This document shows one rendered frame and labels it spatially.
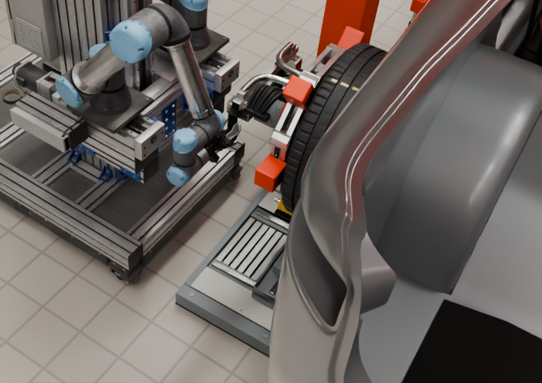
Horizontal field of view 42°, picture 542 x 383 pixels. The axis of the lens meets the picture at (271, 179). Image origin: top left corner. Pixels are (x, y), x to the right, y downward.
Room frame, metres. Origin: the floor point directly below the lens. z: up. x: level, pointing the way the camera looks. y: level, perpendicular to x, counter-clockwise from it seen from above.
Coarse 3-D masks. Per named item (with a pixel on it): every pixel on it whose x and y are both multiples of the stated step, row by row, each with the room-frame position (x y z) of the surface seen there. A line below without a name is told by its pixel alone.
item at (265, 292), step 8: (272, 264) 1.83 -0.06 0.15; (264, 272) 1.78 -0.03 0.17; (272, 272) 1.80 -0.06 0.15; (264, 280) 1.75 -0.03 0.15; (272, 280) 1.76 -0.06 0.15; (256, 288) 1.69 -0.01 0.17; (264, 288) 1.71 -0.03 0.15; (272, 288) 1.69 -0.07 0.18; (256, 296) 1.69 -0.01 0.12; (264, 296) 1.67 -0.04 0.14; (272, 296) 1.66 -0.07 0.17; (272, 304) 1.66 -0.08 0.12
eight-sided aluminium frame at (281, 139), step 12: (336, 48) 2.05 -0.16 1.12; (324, 60) 2.00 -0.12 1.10; (336, 60) 1.99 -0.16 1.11; (312, 72) 1.92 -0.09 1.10; (324, 72) 1.91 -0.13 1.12; (288, 108) 1.79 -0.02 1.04; (300, 108) 1.79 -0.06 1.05; (288, 120) 1.79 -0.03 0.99; (300, 120) 1.78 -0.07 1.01; (276, 132) 1.74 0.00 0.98; (288, 132) 1.73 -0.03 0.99; (276, 144) 1.72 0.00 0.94; (288, 144) 1.71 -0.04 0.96; (276, 156) 1.74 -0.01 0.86
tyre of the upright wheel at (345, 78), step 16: (352, 48) 1.98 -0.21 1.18; (368, 48) 2.03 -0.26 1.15; (336, 64) 1.89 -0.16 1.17; (352, 64) 1.90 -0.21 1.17; (368, 64) 1.91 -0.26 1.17; (336, 80) 1.82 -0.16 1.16; (352, 80) 1.82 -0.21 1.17; (320, 96) 1.77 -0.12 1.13; (336, 96) 1.77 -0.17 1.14; (352, 96) 1.77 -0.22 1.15; (320, 112) 1.73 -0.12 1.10; (336, 112) 1.73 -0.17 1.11; (304, 128) 1.69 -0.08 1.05; (320, 128) 1.69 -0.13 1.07; (304, 144) 1.66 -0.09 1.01; (288, 160) 1.65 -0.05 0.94; (304, 160) 1.64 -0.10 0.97; (288, 176) 1.63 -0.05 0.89; (288, 192) 1.63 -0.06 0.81; (288, 208) 1.66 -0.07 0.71
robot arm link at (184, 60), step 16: (176, 16) 1.79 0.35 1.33; (176, 32) 1.77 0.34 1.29; (176, 48) 1.77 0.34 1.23; (192, 48) 1.81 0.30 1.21; (176, 64) 1.76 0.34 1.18; (192, 64) 1.77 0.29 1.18; (192, 80) 1.75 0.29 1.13; (192, 96) 1.74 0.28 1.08; (208, 96) 1.77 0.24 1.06; (192, 112) 1.73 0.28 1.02; (208, 112) 1.74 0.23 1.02; (208, 128) 1.71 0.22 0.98
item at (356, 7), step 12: (336, 0) 2.37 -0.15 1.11; (348, 0) 2.35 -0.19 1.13; (360, 0) 2.33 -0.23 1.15; (372, 0) 2.38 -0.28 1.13; (324, 12) 2.39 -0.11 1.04; (336, 12) 2.37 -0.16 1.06; (348, 12) 2.35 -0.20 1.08; (360, 12) 2.33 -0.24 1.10; (372, 12) 2.41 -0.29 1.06; (324, 24) 2.38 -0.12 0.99; (336, 24) 2.36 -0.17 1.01; (348, 24) 2.34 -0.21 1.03; (360, 24) 2.32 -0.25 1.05; (372, 24) 2.44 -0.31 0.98; (324, 36) 2.38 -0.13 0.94; (336, 36) 2.36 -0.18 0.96; (324, 48) 2.38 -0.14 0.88
